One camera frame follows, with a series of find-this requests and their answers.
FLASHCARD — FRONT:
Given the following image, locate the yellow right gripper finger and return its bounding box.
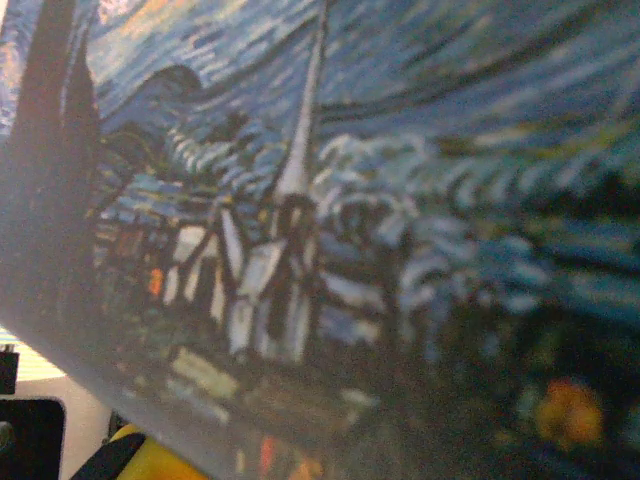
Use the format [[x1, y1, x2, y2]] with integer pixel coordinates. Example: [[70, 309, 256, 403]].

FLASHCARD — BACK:
[[68, 423, 214, 480]]

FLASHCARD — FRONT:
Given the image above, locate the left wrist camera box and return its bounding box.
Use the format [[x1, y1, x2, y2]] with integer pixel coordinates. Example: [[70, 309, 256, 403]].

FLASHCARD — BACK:
[[0, 349, 114, 480]]

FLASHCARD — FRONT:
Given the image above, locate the blue starry night painted box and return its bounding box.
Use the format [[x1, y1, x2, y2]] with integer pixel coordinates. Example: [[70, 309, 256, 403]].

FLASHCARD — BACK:
[[0, 0, 640, 480]]

